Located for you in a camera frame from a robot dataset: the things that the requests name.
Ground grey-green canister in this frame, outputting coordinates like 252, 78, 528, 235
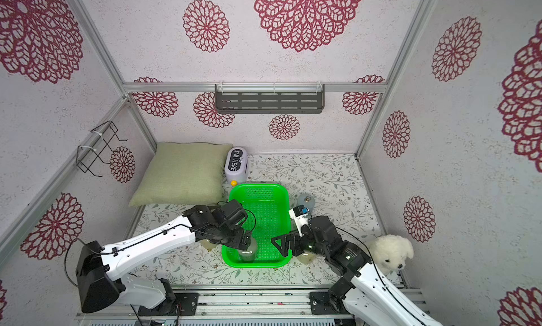
238, 237, 258, 262

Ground blue-grey canister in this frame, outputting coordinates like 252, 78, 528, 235
297, 193, 316, 211

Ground beige canister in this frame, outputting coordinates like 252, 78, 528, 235
200, 239, 218, 252
296, 252, 316, 265

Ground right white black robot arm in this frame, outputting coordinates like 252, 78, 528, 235
271, 216, 440, 325

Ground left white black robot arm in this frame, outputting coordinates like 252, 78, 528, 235
76, 200, 253, 316

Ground green plastic basket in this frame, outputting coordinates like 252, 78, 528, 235
222, 183, 292, 269

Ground white digital clock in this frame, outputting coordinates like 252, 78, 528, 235
224, 147, 248, 187

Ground green pillow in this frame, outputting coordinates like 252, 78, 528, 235
129, 142, 232, 207

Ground white plush dog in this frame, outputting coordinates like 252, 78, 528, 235
368, 234, 414, 276

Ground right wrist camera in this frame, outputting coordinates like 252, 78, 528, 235
289, 205, 312, 236

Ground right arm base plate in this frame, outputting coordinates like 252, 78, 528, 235
309, 292, 349, 315

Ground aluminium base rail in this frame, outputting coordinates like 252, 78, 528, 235
75, 287, 432, 320

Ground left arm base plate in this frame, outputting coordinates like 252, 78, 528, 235
138, 293, 199, 317

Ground grey wall shelf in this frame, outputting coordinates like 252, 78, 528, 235
214, 84, 325, 114

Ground black wire wall rack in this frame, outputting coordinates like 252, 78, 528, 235
75, 120, 127, 178

